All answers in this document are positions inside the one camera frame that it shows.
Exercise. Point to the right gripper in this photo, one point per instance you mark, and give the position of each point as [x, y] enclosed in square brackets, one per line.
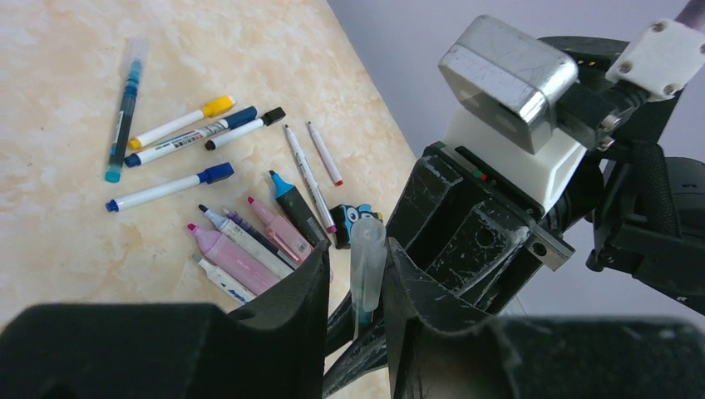
[496, 240]

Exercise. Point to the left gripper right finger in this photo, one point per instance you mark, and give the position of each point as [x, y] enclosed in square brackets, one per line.
[440, 346]

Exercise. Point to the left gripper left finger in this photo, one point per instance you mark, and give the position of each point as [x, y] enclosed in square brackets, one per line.
[272, 347]

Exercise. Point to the grey white marker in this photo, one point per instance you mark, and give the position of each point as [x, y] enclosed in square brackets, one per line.
[229, 285]

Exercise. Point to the clear green pen cap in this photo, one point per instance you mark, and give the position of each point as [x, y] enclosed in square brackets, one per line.
[367, 263]

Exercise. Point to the pink highlighter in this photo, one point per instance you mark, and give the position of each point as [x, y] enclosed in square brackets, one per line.
[284, 235]

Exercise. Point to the purple highlighter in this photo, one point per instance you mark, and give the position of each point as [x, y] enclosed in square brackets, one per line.
[234, 260]

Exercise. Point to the purple pen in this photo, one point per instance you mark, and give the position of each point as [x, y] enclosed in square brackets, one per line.
[249, 228]

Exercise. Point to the red cap pen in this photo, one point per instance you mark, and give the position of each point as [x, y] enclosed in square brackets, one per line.
[325, 155]

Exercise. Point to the black highlighter blue cap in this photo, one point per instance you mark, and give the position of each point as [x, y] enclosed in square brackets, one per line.
[296, 209]

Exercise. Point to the magenta cap pen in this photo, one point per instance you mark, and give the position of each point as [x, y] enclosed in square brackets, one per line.
[310, 181]

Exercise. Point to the blue cap thin marker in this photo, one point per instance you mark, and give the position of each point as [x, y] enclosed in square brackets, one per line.
[207, 176]

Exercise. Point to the green pen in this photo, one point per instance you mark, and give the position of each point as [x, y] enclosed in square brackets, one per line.
[363, 320]

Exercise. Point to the thick blue whiteboard marker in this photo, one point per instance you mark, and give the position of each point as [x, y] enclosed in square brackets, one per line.
[247, 242]

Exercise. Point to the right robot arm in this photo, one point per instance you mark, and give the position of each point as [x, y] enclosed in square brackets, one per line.
[646, 209]

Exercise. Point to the owl eraser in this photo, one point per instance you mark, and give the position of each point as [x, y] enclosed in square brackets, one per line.
[345, 216]

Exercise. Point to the black cap marker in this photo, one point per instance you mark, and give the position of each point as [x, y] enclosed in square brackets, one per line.
[267, 119]

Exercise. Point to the navy cap marker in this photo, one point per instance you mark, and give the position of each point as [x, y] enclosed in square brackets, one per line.
[190, 137]

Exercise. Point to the yellow cap marker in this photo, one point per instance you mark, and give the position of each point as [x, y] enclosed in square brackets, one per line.
[215, 107]

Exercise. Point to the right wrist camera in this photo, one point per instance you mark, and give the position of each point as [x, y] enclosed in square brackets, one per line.
[508, 84]

